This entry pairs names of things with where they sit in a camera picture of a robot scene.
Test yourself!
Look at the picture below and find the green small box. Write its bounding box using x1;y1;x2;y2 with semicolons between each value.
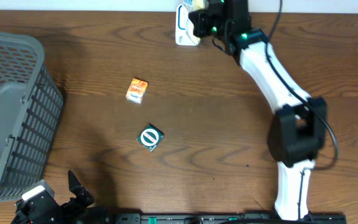
137;124;164;152

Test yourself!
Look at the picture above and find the orange small box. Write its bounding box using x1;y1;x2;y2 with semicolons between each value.
126;78;149;104

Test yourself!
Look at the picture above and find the yellow snack bag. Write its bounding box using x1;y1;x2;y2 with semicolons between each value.
183;0;208;13

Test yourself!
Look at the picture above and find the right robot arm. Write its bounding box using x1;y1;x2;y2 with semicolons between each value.
188;1;326;221

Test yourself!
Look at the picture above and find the white barcode scanner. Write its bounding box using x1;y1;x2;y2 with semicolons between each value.
175;3;201;46

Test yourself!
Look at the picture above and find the grey plastic mesh basket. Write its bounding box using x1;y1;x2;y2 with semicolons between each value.
0;32;64;202

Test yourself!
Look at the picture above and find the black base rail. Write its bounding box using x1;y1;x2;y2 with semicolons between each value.
111;212;347;224

